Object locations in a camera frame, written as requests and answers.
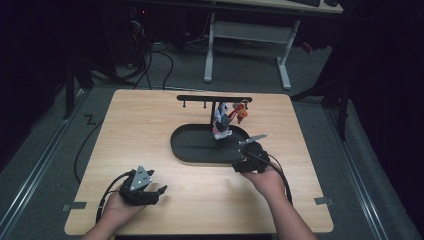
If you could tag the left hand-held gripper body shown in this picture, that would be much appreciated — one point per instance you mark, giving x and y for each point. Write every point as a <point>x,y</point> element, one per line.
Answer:
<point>138,186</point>

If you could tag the grey tape strip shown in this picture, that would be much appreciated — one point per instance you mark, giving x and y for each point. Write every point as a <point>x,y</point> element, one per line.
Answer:
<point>323,200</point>
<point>75,206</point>

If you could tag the black key rack with tray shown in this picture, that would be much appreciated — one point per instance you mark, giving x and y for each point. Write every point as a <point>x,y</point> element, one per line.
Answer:
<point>200,146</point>

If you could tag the person's right hand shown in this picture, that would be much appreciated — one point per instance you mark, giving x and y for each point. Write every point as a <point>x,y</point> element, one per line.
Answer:
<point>268,183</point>

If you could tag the metal floor rail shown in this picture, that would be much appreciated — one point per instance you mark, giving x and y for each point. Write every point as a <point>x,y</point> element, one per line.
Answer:
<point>358,173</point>
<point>40,166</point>

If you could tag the white-framed desk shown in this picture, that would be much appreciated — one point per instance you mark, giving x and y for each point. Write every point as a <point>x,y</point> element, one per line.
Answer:
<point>253,31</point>

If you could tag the person's left hand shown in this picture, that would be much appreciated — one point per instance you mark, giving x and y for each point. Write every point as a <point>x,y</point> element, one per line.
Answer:
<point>118,208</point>

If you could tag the black computer mouse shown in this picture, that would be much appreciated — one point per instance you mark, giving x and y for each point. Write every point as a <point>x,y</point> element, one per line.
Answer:
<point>331,2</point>

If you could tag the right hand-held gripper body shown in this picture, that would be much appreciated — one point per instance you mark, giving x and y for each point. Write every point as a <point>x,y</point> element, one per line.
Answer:
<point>255,160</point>

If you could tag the black metal stand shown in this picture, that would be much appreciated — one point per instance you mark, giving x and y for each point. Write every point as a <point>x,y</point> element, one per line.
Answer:
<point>69,90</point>
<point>343,110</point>

